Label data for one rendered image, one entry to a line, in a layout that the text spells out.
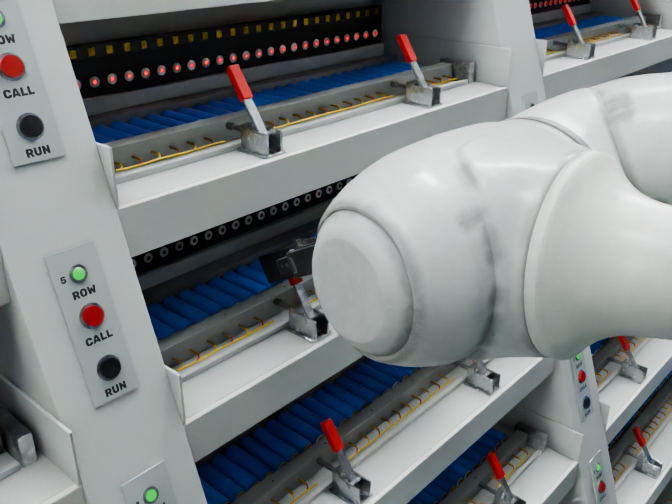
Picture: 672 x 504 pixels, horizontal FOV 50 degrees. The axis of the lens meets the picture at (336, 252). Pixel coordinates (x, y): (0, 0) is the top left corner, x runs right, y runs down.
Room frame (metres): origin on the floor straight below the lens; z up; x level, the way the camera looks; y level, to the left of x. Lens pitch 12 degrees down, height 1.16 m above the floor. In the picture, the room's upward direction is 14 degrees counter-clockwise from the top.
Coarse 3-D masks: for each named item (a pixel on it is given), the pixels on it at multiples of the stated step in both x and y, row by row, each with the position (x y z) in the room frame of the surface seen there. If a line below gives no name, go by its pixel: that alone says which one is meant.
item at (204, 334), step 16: (272, 288) 0.76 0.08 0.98; (288, 288) 0.76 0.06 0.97; (304, 288) 0.78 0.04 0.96; (240, 304) 0.73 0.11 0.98; (256, 304) 0.73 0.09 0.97; (272, 304) 0.74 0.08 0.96; (208, 320) 0.70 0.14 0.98; (224, 320) 0.70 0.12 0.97; (240, 320) 0.71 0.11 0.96; (256, 320) 0.73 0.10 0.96; (176, 336) 0.67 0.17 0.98; (192, 336) 0.67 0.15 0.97; (208, 336) 0.69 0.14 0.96; (224, 336) 0.70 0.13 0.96; (176, 352) 0.66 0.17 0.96; (192, 352) 0.67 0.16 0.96
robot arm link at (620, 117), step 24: (576, 96) 0.45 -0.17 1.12; (600, 96) 0.44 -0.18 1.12; (624, 96) 0.43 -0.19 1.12; (648, 96) 0.42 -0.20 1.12; (504, 120) 0.44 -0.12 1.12; (552, 120) 0.42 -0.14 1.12; (576, 120) 0.42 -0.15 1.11; (600, 120) 0.42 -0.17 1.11; (624, 120) 0.42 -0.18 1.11; (648, 120) 0.41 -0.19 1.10; (600, 144) 0.41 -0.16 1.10; (624, 144) 0.41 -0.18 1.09; (648, 144) 0.41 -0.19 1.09; (624, 168) 0.41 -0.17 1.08; (648, 168) 0.40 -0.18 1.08; (648, 192) 0.41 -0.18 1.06
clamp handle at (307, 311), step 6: (294, 282) 0.71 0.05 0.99; (300, 282) 0.72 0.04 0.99; (294, 288) 0.71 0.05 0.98; (300, 288) 0.72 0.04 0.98; (300, 294) 0.71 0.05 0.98; (306, 294) 0.72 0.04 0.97; (300, 300) 0.71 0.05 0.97; (306, 300) 0.71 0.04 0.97; (306, 306) 0.71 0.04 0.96; (300, 312) 0.72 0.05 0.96; (306, 312) 0.71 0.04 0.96; (312, 312) 0.71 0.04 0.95
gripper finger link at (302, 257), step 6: (312, 246) 0.62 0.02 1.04; (288, 252) 0.66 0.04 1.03; (294, 252) 0.64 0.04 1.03; (300, 252) 0.63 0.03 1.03; (306, 252) 0.63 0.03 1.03; (312, 252) 0.62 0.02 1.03; (288, 258) 0.66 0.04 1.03; (294, 258) 0.65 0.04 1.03; (300, 258) 0.64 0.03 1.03; (306, 258) 0.63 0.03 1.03; (300, 264) 0.64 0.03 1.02; (306, 264) 0.63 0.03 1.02; (300, 270) 0.64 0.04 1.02; (306, 270) 0.63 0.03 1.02; (294, 276) 0.66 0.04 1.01; (300, 276) 0.64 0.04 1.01
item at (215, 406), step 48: (240, 240) 0.86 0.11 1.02; (144, 288) 0.77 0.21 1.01; (240, 336) 0.71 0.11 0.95; (288, 336) 0.71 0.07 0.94; (336, 336) 0.71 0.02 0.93; (192, 384) 0.63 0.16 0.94; (240, 384) 0.63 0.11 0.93; (288, 384) 0.67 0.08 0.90; (192, 432) 0.58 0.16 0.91; (240, 432) 0.63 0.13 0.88
